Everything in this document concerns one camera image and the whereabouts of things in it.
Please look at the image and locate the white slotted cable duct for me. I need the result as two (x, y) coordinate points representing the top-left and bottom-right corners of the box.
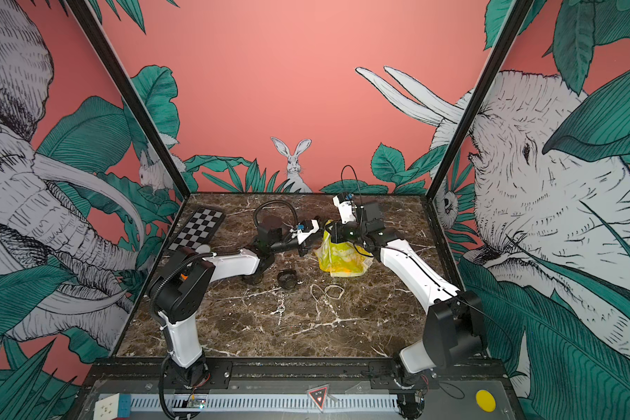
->
(129, 393), (400, 413)

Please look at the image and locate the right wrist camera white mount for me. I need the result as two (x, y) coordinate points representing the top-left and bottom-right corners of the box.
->
(332, 192), (357, 224)

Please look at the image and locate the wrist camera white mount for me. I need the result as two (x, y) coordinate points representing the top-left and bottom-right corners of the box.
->
(332, 192), (357, 224)
(292, 220), (320, 245)

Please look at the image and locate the black white checkerboard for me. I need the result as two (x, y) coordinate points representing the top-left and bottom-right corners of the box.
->
(167, 206), (226, 251)

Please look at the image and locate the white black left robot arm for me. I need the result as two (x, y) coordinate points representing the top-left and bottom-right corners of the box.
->
(148, 218), (320, 369)

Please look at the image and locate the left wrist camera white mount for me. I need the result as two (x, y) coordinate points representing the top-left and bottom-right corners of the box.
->
(292, 220), (320, 245)

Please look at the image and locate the yellow green patterned towel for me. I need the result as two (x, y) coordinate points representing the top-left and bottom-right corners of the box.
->
(314, 220), (373, 278)

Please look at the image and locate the green white cylinder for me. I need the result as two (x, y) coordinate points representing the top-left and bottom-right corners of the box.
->
(196, 244), (211, 254)

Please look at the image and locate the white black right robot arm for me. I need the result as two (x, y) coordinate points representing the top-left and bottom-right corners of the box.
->
(325, 194), (488, 375)

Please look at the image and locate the black corrugated left cable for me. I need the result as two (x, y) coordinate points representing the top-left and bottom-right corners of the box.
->
(253, 198), (300, 232)

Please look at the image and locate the yellow round button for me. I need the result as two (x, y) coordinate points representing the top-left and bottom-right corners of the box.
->
(475, 390), (497, 413)

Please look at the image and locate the red triangle warning sticker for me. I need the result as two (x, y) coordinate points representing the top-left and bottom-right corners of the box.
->
(306, 384), (329, 411)

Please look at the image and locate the black front mounting rail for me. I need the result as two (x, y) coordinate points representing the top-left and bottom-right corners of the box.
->
(83, 357), (510, 390)

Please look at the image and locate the black right frame post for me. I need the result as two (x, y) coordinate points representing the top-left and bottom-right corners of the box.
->
(426, 0), (533, 202)

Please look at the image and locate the black left frame post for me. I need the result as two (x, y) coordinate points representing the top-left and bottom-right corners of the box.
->
(66, 0), (191, 201)

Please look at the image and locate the black frame post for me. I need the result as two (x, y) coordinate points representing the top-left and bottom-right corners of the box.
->
(426, 0), (533, 202)
(66, 0), (191, 201)

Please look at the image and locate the white power socket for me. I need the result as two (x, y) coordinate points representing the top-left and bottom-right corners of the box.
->
(93, 393), (131, 420)

